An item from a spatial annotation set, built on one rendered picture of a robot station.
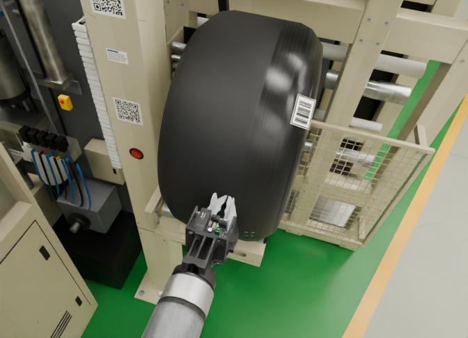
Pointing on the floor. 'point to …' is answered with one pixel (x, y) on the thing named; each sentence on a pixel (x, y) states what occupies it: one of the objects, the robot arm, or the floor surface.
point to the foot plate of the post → (145, 293)
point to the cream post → (136, 56)
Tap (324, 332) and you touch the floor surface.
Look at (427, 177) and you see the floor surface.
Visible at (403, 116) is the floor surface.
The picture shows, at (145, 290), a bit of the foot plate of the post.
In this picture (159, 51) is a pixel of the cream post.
